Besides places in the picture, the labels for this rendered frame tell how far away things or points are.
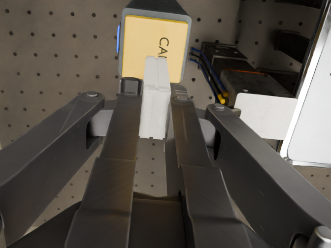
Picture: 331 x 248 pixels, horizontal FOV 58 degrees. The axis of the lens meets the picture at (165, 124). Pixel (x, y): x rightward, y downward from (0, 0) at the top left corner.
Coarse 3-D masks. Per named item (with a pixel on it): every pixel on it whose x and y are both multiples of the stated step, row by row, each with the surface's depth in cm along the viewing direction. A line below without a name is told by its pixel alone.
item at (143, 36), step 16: (128, 16) 28; (128, 32) 28; (144, 32) 28; (160, 32) 28; (176, 32) 28; (128, 48) 29; (144, 48) 29; (160, 48) 29; (176, 48) 29; (128, 64) 30; (144, 64) 30; (176, 64) 30; (176, 80) 30
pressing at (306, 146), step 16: (320, 16) 44; (320, 32) 44; (320, 48) 45; (304, 64) 47; (320, 64) 47; (304, 80) 47; (320, 80) 48; (304, 96) 49; (320, 96) 49; (304, 112) 50; (320, 112) 50; (304, 128) 52; (320, 128) 52; (288, 144) 53; (304, 144) 53; (320, 144) 53; (288, 160) 55; (304, 160) 55; (320, 160) 55
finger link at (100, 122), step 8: (104, 104) 15; (112, 104) 15; (104, 112) 14; (112, 112) 14; (96, 120) 14; (104, 120) 14; (88, 128) 14; (96, 128) 14; (104, 128) 15; (88, 136) 15; (96, 136) 15
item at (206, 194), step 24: (192, 120) 13; (168, 144) 14; (192, 144) 11; (168, 168) 13; (192, 168) 9; (216, 168) 9; (168, 192) 12; (192, 192) 8; (216, 192) 8; (192, 216) 7; (216, 216) 7; (192, 240) 6; (216, 240) 6; (240, 240) 6
